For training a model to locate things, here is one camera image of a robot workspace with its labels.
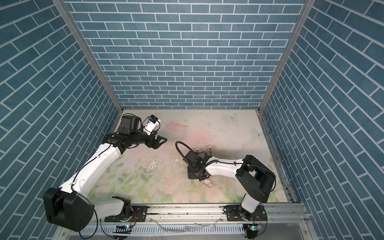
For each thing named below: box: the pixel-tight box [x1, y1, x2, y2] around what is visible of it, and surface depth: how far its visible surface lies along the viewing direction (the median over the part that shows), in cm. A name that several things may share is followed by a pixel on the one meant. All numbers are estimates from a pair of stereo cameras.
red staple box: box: [202, 178, 214, 188], surface depth 84 cm
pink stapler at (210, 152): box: [208, 146, 213, 156], surface depth 95 cm
